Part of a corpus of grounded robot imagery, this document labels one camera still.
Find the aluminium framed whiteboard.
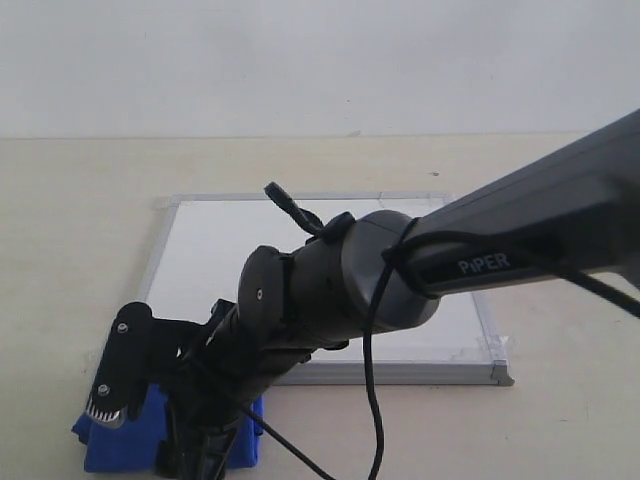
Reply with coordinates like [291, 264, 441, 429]
[137, 194, 515, 386]

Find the clear tape back left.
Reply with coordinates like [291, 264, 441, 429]
[151, 196, 181, 210]

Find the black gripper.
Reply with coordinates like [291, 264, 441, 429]
[149, 300, 280, 479]

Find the clear tape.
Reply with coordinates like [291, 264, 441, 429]
[451, 334, 512, 364]
[151, 196, 181, 210]

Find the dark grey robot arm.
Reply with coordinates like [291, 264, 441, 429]
[152, 113, 639, 479]

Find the clear tape front right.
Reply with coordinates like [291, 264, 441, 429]
[451, 334, 512, 364]

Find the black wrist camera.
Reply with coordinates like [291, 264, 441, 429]
[85, 302, 153, 429]

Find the blue microfibre cloth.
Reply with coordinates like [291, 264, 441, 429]
[72, 385, 264, 473]

